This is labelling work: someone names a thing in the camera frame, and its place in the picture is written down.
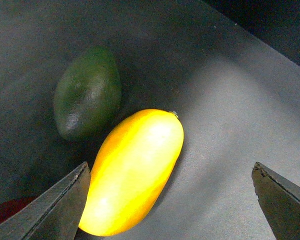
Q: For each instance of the red apple near front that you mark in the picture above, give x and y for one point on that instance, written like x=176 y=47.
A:
x=11 y=207

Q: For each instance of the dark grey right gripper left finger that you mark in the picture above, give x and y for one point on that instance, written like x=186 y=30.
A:
x=55 y=214

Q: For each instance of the green avocado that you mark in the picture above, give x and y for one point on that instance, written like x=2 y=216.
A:
x=88 y=95

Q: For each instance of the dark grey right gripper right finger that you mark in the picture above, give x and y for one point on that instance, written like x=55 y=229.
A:
x=279 y=200

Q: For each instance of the yellow mango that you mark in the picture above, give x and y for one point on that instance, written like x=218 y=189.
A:
x=131 y=170

